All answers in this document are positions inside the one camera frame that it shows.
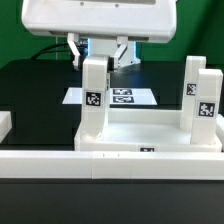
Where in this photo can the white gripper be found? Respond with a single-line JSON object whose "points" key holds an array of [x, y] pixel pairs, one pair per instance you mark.
{"points": [[152, 21]]}

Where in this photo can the white desk tabletop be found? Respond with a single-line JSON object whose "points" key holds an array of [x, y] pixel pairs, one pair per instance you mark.
{"points": [[143, 130]]}

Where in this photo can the white front fence bar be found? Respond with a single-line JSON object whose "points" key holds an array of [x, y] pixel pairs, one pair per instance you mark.
{"points": [[111, 165]]}

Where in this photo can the white left fence block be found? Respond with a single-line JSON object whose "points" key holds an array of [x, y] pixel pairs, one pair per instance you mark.
{"points": [[5, 124]]}

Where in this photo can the white fence block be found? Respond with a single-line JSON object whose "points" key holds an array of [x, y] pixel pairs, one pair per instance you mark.
{"points": [[5, 124], [220, 129]]}

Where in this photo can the white right fence block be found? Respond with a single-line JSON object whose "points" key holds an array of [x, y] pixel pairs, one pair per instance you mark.
{"points": [[220, 129]]}

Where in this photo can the fiducial marker sheet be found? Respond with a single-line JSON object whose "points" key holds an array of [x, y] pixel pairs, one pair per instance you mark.
{"points": [[118, 96]]}

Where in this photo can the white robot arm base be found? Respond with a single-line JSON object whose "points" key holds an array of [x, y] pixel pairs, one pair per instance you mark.
{"points": [[109, 47]]}

